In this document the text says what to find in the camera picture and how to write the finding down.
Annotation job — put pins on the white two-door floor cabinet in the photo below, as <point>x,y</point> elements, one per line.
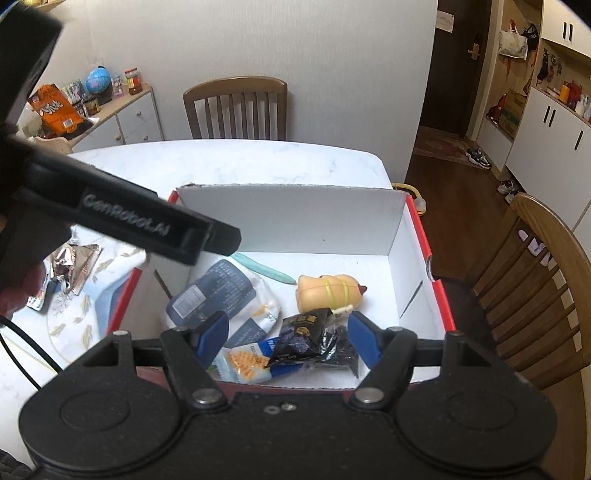
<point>549,134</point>

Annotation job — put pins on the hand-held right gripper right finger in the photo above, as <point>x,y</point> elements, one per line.
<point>364,342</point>

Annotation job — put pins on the white drawer cabinet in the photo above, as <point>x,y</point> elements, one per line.
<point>134,121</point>

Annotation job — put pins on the colourful printed box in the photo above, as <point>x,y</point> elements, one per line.
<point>74,94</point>

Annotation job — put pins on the black clear plastic packet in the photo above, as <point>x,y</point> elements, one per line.
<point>340,355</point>

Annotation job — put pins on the white upper wall cabinet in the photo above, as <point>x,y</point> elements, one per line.
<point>568,23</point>

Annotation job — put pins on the small clear box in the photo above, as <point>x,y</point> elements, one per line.
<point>118,85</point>

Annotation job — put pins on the teal green stick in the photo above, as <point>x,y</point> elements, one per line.
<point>265,270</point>

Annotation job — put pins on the yellow toy figure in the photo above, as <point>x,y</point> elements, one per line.
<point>330,291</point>

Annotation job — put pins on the beige tote bag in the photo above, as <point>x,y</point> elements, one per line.
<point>512,41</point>

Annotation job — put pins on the red-lidded glass jar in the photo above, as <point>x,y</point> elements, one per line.
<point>133,82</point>

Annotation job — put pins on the red cardboard shoe box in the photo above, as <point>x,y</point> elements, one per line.
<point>286,221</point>

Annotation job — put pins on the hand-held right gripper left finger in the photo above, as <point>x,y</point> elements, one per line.
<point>210,338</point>

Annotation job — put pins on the blue white pouch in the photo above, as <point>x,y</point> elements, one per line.
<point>217,290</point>

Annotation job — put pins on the orange snack bag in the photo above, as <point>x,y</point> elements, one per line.
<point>55,110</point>

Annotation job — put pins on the small blue globe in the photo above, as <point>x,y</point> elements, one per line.
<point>99,81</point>

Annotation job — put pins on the pair of white sneakers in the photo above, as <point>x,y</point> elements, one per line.
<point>510,190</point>

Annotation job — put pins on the silver foil snack wrapper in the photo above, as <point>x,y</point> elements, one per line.
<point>76,267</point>

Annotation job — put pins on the pair of white slippers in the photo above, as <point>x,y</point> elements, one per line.
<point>538,249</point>

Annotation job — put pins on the dark wooden door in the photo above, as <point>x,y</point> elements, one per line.
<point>455,69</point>

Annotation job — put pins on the orange cracker packet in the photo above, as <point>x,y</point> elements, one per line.
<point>247,363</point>

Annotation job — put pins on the wooden slat-back chair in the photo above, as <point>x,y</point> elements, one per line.
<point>535,286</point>
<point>235,90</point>

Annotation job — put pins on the patterned floor rug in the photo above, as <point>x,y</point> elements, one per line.
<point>438,150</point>

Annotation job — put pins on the orange bottle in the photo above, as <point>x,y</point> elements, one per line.
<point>564,92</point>

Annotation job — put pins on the dark hanging bag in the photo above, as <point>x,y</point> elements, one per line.
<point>532,37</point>

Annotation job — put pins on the pair of black sneakers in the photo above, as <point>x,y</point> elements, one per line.
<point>478,158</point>

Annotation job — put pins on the brown cardboard carton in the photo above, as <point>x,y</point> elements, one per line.
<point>512,115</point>

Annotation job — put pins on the person's left hand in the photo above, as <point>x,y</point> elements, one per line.
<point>18,293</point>

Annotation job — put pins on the black snack packet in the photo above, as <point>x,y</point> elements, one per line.
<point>300,337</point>

